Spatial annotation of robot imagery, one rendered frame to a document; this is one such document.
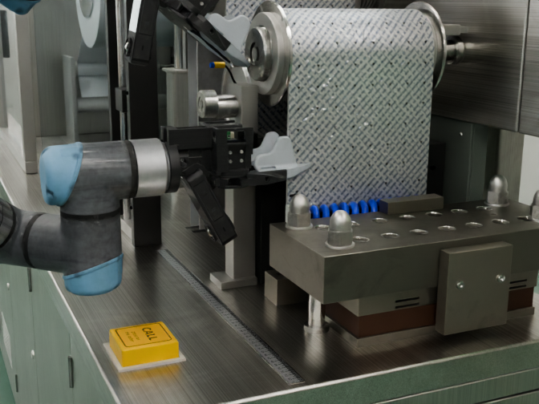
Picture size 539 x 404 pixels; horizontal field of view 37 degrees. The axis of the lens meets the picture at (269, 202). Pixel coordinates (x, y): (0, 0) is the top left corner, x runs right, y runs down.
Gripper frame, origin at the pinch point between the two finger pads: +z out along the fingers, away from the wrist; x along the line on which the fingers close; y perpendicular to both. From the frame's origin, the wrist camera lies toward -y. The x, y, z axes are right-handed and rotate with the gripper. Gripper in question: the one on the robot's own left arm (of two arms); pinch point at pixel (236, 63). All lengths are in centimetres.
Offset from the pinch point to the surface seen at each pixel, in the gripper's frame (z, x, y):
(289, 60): 2.4, -8.9, 3.3
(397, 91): 19.4, -8.2, 10.9
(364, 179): 23.6, -8.2, -2.0
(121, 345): 2.3, -19.5, -38.4
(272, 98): 6.1, -3.6, -1.1
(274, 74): 3.1, -6.3, 1.1
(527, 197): 272, 232, 97
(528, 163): 260, 234, 111
